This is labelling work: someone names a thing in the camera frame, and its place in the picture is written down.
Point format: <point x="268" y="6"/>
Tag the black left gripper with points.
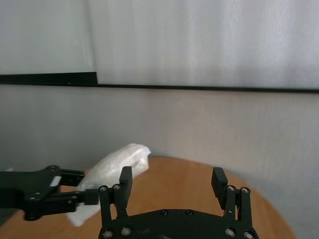
<point x="25" y="189"/>

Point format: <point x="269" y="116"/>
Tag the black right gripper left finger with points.
<point x="124" y="189"/>

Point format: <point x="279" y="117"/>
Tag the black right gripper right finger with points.
<point x="219" y="189"/>

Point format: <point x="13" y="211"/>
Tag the black wall trim strip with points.
<point x="49" y="78"/>

